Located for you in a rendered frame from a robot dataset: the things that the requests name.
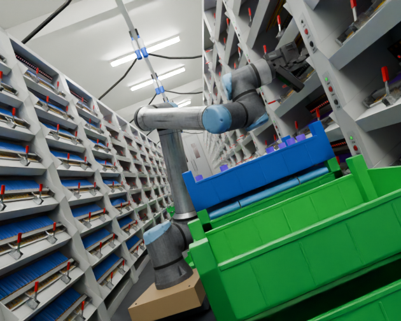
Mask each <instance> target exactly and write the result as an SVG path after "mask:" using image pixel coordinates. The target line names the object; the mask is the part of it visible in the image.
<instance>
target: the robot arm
mask: <svg viewBox="0 0 401 321"><path fill-rule="evenodd" d="M289 44H290V45H289ZM309 56H310V55H309V52H308V50H307V48H306V47H304V48H302V51H301V53H300V55H299V51H298V49H297V46H296V44H295V42H294V41H292V42H290V43H288V44H285V45H283V46H281V47H280V48H279V49H277V50H275V51H273V52H270V53H268V54H265V55H264V57H263V58H262V59H260V60H258V61H255V62H252V63H251V64H248V65H246V66H244V67H241V68H239V69H237V70H234V71H232V72H231V71H230V72H229V73H227V74H225V75H223V76H222V85H223V89H224V92H225V95H226V97H227V99H228V100H229V101H231V99H232V101H233V103H227V104H213V105H208V106H193V107H179V106H178V105H177V104H176V103H173V102H170V103H168V102H165V103H159V104H150V105H146V106H141V107H139V108H138V109H137V110H136V112H135V114H134V123H135V125H136V126H137V127H138V128H139V129H140V130H142V131H154V130H155V129H157V132H158V136H159V139H160V144H161V148H162V153H163V156H164V162H165V168H166V171H167V176H168V180H169V185H170V188H171V194H172V199H173V203H174V208H175V214H174V215H173V216H172V217H173V220H174V223H171V222H170V221H166V222H164V223H162V224H159V225H157V226H155V227H153V228H151V229H149V230H148V231H146V232H145V233H144V234H143V238H144V244H145V245H146V249H147V251H148V254H149V256H150V260H151V263H152V265H153V268H154V270H155V286H156V289H157V290H163V289H167V288H170V287H173V286H175V285H177V284H179V283H181V282H183V281H185V280H187V279H188V278H189V277H191V276H192V275H193V270H192V268H191V267H190V266H189V264H188V263H187V262H186V261H185V259H184V258H183V255H182V252H183V251H185V250H187V249H189V244H191V243H193V238H192V235H191V233H190V230H189V228H188V222H190V221H193V220H195V219H197V218H198V216H197V214H196V211H195V208H194V206H193V203H192V200H191V198H190V195H189V193H188V190H187V188H186V185H185V182H184V180H183V177H182V173H185V172H187V171H188V165H187V161H186V156H185V150H184V147H183V141H182V137H181V132H180V129H183V130H198V131H208V132H210V133H211V134H222V133H225V132H228V131H233V130H236V129H242V128H244V129H245V130H246V131H247V132H248V131H252V130H254V129H256V128H258V127H260V126H261V125H263V124H265V123H266V122H267V121H268V120H269V117H268V115H267V111H266V110H265V108H264V106H263V104H262V102H261V99H260V97H259V95H258V93H257V90H256V89H258V88H260V87H262V86H264V85H267V84H269V83H271V81H272V79H274V78H275V77H276V78H278V79H279V80H281V81H282V82H283V83H284V84H286V85H287V86H289V87H290V88H291V89H293V90H294V91H295V92H297V93H299V92H300V91H301V90H302V89H303V88H304V86H305V85H304V84H303V83H302V82H301V81H299V80H298V79H296V77H294V76H292V75H291V74H290V73H289V72H291V71H294V70H296V69H298V68H301V67H302V66H305V65H306V64H308V62H307V61H306V59H307V58H308V57H309Z"/></svg>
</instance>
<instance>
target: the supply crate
mask: <svg viewBox="0 0 401 321"><path fill-rule="evenodd" d="M308 126H309V129H310V132H311V134H312V136H311V137H310V138H307V139H304V140H302V141H299V142H296V143H294V144H292V145H289V146H288V143H287V142H286V140H288V139H290V138H291V137H290V135H288V136H285V137H283V138H281V141H282V142H283V143H284V142H285V144H286V147H284V148H281V149H279V150H276V151H274V152H271V153H268V154H266V155H263V156H261V157H258V158H256V159H253V160H250V161H248V162H245V163H243V164H240V165H238V166H235V167H232V168H230V169H228V170H225V171H222V172H220V173H217V174H215V175H212V176H209V177H207V178H204V179H202V180H199V181H197V182H195V179H194V177H193V174H192V171H187V172H185V173H182V177H183V180H184V182H185V185H186V188H187V190H188V193H189V195H190V198H191V200H192V203H193V206H194V208H195V210H196V212H198V211H201V210H204V209H206V208H208V207H211V206H214V205H216V204H218V203H221V202H224V201H226V200H229V199H232V198H233V197H236V196H239V195H241V194H244V193H246V192H249V191H251V190H254V189H257V188H259V187H261V186H264V185H267V184H268V183H271V182H274V181H276V180H279V179H281V178H284V177H286V176H289V175H292V174H294V173H296V172H299V171H302V170H303V169H306V168H309V167H311V166H314V165H316V164H319V163H321V162H324V161H327V160H329V159H331V158H334V157H335V154H334V151H333V150H332V147H331V145H330V142H329V140H328V138H327V135H326V133H325V130H324V128H323V126H322V124H321V121H320V120H319V121H317V122H313V123H311V124H309V125H308Z"/></svg>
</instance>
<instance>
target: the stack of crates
mask: <svg viewBox="0 0 401 321"><path fill-rule="evenodd" d="M346 162H347V165H348V167H349V170H350V171H351V174H348V175H346V176H343V177H341V178H338V179H336V180H333V181H331V182H328V183H326V184H323V185H320V186H319V187H316V188H314V189H311V190H308V191H306V192H303V193H301V194H299V195H296V196H294V197H291V198H289V199H286V200H284V201H281V202H279V203H276V204H273V205H272V206H269V207H267V208H264V209H262V210H259V211H256V212H254V213H252V214H250V215H247V216H245V217H242V218H239V219H237V220H235V221H232V222H229V223H227V224H225V225H222V226H220V227H217V228H215V229H212V230H210V231H208V232H205V233H204V229H203V228H202V225H201V222H200V220H199V218H197V219H195V220H193V221H190V222H188V228H189V230H190V233H191V235H192V238H193V243H191V244H189V251H190V253H191V256H192V259H193V261H194V264H195V267H196V269H197V272H198V274H199V277H200V280H201V282H202V285H203V287H204V290H205V293H206V295H207V298H208V301H209V303H210V306H211V309H212V311H213V314H214V316H215V319H216V321H401V166H390V167H383V168H370V169H368V167H367V165H366V163H365V160H364V158H363V155H362V154H360V155H354V156H352V157H350V158H347V159H346Z"/></svg>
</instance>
